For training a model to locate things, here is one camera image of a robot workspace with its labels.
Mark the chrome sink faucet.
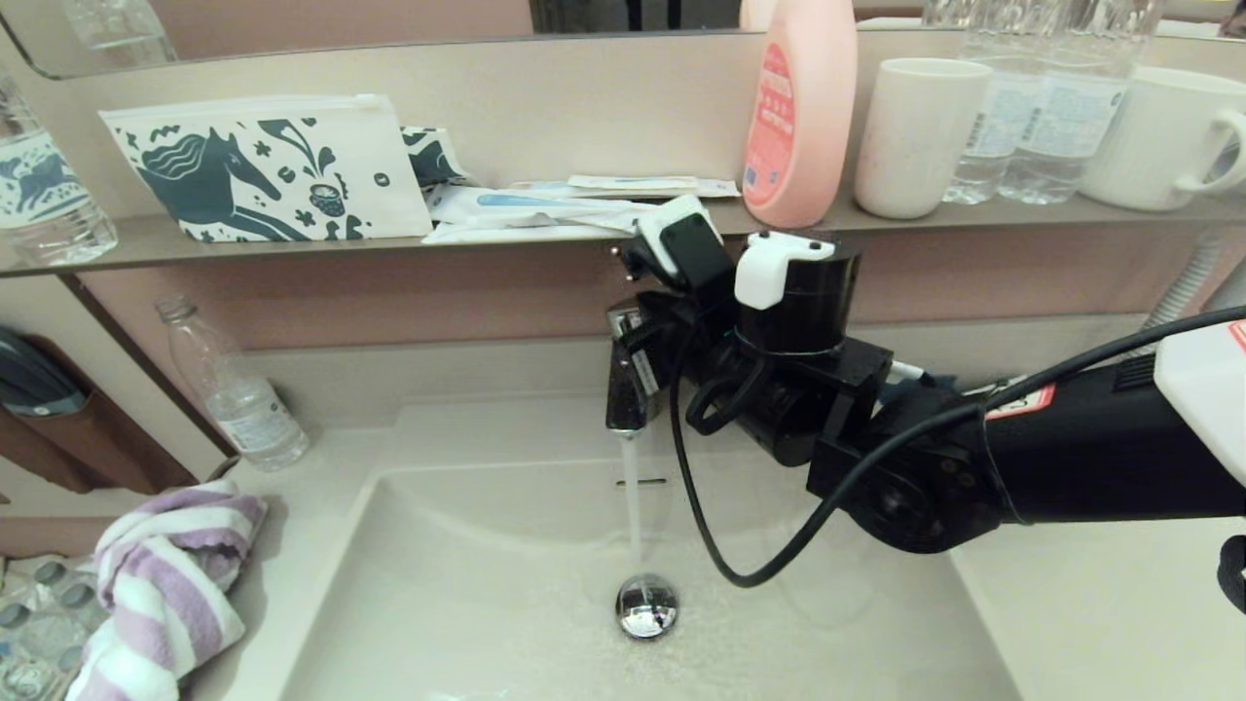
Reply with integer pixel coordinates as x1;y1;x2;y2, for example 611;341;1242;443
604;307;651;437

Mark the purple white striped towel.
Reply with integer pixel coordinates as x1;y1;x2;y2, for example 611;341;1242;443
66;479;269;701

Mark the beige ceramic sink basin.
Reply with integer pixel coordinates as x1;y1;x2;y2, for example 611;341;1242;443
280;389;1023;701

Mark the flat white toiletry packet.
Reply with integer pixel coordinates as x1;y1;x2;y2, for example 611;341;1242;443
509;174;741;200

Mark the plain white toiletry packet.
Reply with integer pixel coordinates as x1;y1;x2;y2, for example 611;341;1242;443
422;219;643;245

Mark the white packet with blue toothbrush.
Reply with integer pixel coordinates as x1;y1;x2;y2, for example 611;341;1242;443
426;185;673;235

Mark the pink lotion bottle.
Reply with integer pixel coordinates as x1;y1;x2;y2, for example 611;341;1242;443
740;0;860;230

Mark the chrome drain stopper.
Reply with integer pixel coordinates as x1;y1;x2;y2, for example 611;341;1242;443
614;573;680;642

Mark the folded blue patterned pouch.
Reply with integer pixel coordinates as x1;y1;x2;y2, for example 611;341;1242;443
401;126;476;189

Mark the clear plastic water bottle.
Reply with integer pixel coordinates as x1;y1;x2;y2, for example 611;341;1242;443
995;0;1164;206
940;0;1035;205

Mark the slim clear plastic bottle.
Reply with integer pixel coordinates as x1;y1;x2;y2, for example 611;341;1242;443
154;295;312;473

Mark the white horse print pouch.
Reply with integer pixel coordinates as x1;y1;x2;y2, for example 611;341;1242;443
97;92;434;243

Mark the white handset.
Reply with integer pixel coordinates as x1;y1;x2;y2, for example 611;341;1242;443
1203;255;1246;314

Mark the brown holder pouch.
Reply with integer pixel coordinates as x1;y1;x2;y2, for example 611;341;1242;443
0;336;201;498

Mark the dark blue hair dryer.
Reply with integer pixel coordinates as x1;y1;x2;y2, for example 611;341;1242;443
0;326;91;420

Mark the water bottle blue animal label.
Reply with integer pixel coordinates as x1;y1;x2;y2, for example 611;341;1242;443
0;73;120;267

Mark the shrink-wrapped bottle pack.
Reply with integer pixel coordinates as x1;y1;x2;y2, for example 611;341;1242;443
0;553;110;701

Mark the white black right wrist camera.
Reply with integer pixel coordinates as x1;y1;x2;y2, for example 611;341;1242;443
619;194;737;293

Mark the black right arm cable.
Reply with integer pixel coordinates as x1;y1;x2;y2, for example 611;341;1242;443
668;305;1246;589

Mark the white handleless cup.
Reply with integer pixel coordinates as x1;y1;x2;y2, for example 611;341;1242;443
853;57;994;221

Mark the white coiled hose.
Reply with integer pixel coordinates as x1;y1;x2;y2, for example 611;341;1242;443
1134;237;1220;342

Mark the white mug with handle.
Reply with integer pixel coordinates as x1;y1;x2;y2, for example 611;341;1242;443
1079;65;1246;212

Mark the grey wall shelf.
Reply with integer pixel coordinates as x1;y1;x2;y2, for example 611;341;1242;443
0;190;1246;281

